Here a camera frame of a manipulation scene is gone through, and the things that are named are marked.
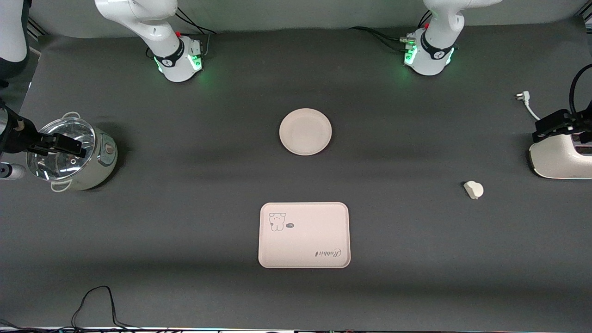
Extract white steamed bun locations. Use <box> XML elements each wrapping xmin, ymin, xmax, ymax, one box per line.
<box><xmin>463</xmin><ymin>180</ymin><xmax>484</xmax><ymax>200</ymax></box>

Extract round cream plate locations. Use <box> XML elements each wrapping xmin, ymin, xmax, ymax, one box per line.
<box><xmin>279</xmin><ymin>108</ymin><xmax>333</xmax><ymax>156</ymax></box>

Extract cream rectangular rabbit tray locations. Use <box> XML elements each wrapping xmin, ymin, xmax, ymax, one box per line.
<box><xmin>258</xmin><ymin>202</ymin><xmax>351</xmax><ymax>269</ymax></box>

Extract glass pot lid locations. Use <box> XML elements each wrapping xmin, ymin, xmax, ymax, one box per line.
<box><xmin>26</xmin><ymin>117</ymin><xmax>97</xmax><ymax>181</ymax></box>

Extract cream white toaster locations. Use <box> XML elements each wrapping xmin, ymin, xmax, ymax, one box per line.
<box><xmin>527</xmin><ymin>132</ymin><xmax>592</xmax><ymax>179</ymax></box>

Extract pale green electric pot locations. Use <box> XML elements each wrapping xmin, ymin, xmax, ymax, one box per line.
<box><xmin>25</xmin><ymin>111</ymin><xmax>118</xmax><ymax>192</ymax></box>

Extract white toaster power cord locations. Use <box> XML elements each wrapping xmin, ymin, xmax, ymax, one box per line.
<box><xmin>516</xmin><ymin>92</ymin><xmax>542</xmax><ymax>122</ymax></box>

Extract aluminium frame rail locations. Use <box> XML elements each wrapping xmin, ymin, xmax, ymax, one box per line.
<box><xmin>27</xmin><ymin>15</ymin><xmax>48</xmax><ymax>43</ymax></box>

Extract black looped cable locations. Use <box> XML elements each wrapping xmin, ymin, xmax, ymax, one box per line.
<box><xmin>71</xmin><ymin>285</ymin><xmax>139</xmax><ymax>331</ymax></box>

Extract black right arm base cables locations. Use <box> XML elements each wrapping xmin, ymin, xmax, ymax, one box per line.
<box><xmin>175</xmin><ymin>7</ymin><xmax>217</xmax><ymax>59</ymax></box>

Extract black arm base cables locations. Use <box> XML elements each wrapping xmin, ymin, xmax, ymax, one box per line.
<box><xmin>348</xmin><ymin>10</ymin><xmax>433</xmax><ymax>52</ymax></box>
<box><xmin>175</xmin><ymin>7</ymin><xmax>217</xmax><ymax>59</ymax></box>

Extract black left arm base cables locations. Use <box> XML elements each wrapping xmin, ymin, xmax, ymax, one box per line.
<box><xmin>348</xmin><ymin>10</ymin><xmax>433</xmax><ymax>52</ymax></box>

